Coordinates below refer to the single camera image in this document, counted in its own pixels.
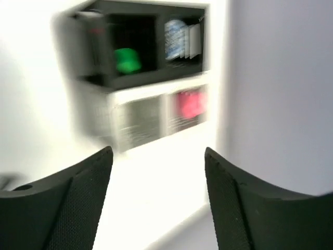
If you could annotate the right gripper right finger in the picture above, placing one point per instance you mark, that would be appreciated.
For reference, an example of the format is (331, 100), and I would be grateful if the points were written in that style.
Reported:
(249, 213)

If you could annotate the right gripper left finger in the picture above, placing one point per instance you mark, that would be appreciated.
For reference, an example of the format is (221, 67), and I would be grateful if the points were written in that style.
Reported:
(60, 211)

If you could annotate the pink patterned glue stick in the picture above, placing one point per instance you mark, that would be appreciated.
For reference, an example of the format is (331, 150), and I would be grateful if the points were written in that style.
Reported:
(191, 103)

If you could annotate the green cap black highlighter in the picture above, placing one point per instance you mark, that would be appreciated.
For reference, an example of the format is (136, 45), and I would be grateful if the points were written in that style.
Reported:
(127, 61)

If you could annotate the blue patterned glue stick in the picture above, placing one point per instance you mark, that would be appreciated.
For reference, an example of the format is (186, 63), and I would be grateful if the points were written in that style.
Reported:
(175, 32)

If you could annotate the white two-slot container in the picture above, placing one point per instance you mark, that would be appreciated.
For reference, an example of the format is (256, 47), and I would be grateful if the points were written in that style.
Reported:
(131, 118)

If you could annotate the black two-slot container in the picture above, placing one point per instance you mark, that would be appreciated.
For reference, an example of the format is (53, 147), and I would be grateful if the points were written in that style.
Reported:
(89, 33)

